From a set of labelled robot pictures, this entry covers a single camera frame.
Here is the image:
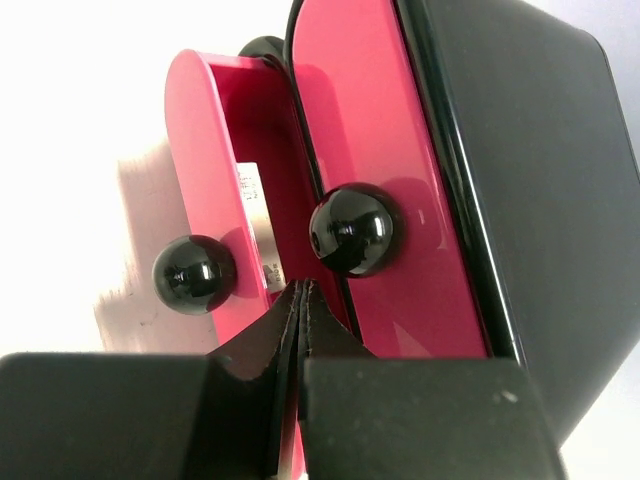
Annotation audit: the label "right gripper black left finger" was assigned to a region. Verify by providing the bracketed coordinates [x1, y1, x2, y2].
[1, 282, 304, 479]

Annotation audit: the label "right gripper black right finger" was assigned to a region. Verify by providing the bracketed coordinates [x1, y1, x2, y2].
[298, 280, 565, 479]

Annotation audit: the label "black drawer cabinet pink drawers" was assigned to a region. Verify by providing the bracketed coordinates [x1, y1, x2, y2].
[153, 1, 639, 452]

